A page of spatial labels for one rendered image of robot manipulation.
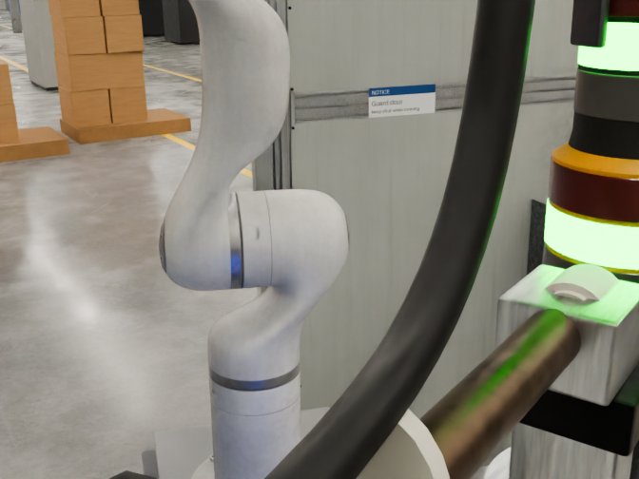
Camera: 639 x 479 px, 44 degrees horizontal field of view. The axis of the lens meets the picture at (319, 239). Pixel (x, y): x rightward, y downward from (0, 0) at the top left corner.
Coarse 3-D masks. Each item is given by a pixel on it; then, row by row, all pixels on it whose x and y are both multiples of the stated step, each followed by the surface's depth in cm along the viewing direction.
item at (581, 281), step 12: (588, 264) 21; (564, 276) 20; (576, 276) 20; (588, 276) 20; (600, 276) 20; (612, 276) 20; (552, 288) 20; (564, 288) 20; (576, 288) 20; (588, 288) 19; (600, 288) 20
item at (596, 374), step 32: (512, 288) 20; (512, 320) 19; (576, 320) 18; (608, 320) 18; (608, 352) 18; (576, 384) 19; (608, 384) 18; (544, 416) 20; (576, 416) 20; (608, 416) 19; (512, 448) 23; (544, 448) 22; (576, 448) 21; (608, 448) 19
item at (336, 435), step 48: (480, 0) 13; (528, 0) 13; (480, 48) 13; (528, 48) 13; (480, 96) 13; (480, 144) 13; (480, 192) 13; (432, 240) 13; (480, 240) 13; (432, 288) 13; (384, 336) 13; (432, 336) 12; (384, 384) 12; (336, 432) 11; (384, 432) 11
